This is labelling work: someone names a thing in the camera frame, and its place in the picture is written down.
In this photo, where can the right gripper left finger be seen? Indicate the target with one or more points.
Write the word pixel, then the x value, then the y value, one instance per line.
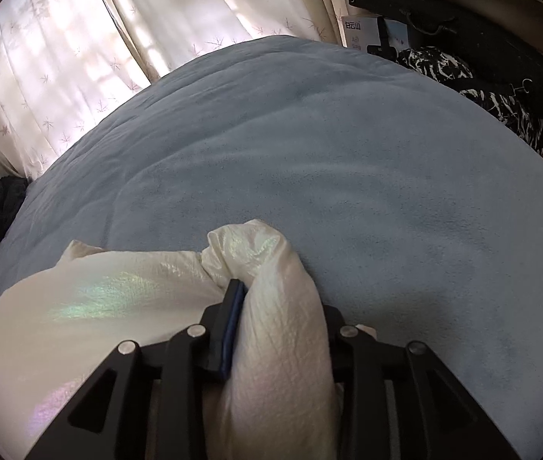
pixel 147 402

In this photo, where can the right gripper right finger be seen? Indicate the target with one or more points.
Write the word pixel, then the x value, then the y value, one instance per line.
pixel 404 403

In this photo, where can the black white patterned clothes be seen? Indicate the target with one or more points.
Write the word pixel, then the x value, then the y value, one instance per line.
pixel 467 52

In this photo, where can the blue fleece bed blanket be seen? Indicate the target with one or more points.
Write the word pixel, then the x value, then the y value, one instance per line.
pixel 414 210

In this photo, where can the left floral sheer curtain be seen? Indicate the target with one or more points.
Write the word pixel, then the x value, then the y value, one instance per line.
pixel 63 68

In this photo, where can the floral sheer curtain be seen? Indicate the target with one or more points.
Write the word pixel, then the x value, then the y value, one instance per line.
pixel 162 35
pixel 63 68

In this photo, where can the white labelled box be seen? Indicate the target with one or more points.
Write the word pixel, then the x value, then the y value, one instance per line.
pixel 361 32

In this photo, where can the right floral sheer curtain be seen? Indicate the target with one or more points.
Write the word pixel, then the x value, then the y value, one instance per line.
pixel 162 35

